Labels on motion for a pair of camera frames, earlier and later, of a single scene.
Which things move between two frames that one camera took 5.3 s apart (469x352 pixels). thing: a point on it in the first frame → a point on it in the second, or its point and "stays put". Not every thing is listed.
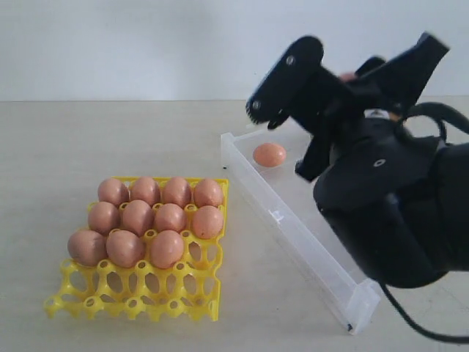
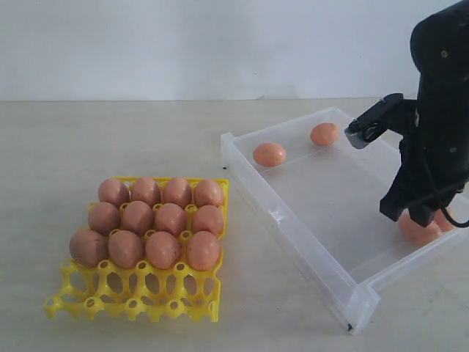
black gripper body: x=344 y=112 → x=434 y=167
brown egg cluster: x=124 y=248 stays put
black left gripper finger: x=401 y=82 → x=393 y=204
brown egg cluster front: x=169 y=216 stays put
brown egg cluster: x=349 y=76 → x=202 y=250
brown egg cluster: x=270 y=154 stays put
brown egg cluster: x=87 y=248 stays put
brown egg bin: x=103 y=217 stays put
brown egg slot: x=208 y=192 stays put
